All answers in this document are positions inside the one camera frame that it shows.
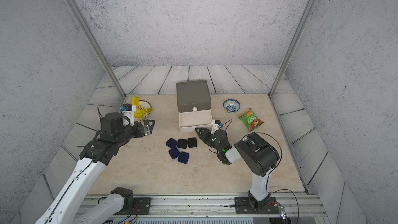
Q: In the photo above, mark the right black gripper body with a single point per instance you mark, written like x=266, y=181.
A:
x=213, y=141

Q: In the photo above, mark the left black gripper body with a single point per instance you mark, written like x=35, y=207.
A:
x=138, y=131

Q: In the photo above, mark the white drawer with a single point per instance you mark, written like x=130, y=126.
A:
x=188, y=121

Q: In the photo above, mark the navy blue brooch box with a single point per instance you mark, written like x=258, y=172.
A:
x=174, y=153
x=183, y=157
x=171, y=143

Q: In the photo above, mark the three-tier drawer cabinet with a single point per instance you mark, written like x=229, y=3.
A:
x=193, y=96

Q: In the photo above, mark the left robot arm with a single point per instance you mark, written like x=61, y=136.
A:
x=116, y=131

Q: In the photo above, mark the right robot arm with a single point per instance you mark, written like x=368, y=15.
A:
x=260, y=157

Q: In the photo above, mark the black brooch box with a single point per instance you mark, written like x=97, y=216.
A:
x=192, y=142
x=182, y=143

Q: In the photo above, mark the yellow plastic banana bunch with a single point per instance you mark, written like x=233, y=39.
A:
x=134, y=101

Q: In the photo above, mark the white plate with green rim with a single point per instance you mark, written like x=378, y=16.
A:
x=143, y=111

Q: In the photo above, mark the green snack packet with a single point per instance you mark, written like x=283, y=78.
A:
x=250, y=120

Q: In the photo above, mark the blue white ceramic bowl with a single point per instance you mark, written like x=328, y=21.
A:
x=231, y=105

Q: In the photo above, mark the aluminium mounting rail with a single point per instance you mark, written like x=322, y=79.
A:
x=292, y=208

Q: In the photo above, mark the left metal frame post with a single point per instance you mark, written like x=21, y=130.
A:
x=74, y=9

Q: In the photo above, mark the metal frame post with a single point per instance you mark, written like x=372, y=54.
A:
x=74, y=9
x=308, y=9

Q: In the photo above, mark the right metal frame post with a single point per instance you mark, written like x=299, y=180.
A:
x=308, y=9

